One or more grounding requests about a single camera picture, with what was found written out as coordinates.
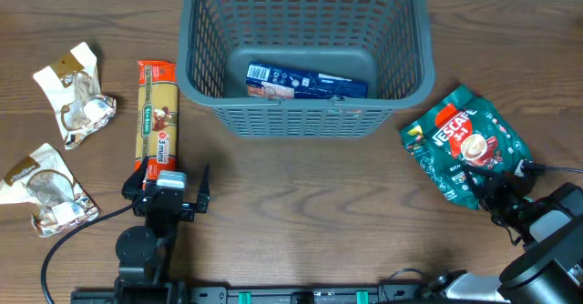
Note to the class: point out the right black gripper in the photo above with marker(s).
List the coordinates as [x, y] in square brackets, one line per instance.
[497, 185]

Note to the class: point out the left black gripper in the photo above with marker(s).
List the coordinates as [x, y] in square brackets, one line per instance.
[133, 190]

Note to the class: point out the green Nescafe coffee bag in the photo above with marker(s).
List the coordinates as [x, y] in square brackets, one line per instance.
[463, 129]

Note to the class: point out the blue food box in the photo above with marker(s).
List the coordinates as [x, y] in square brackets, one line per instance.
[276, 82]

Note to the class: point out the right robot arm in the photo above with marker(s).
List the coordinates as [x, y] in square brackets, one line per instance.
[549, 271]

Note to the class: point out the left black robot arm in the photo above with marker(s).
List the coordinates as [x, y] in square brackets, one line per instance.
[144, 252]

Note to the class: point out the San Remo spaghetti pack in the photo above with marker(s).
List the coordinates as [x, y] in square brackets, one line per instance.
[158, 115]

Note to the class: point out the lower white brown snack bag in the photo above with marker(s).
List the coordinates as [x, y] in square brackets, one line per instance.
[43, 179]

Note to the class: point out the white brown snack bag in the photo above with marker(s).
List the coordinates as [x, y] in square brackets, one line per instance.
[72, 87]
[43, 179]

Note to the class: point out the upper white brown snack bag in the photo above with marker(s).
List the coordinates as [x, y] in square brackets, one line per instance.
[72, 87]

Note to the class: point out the grey plastic basket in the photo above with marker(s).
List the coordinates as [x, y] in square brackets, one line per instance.
[305, 68]

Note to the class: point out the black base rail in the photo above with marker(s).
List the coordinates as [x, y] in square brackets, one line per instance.
[399, 292]

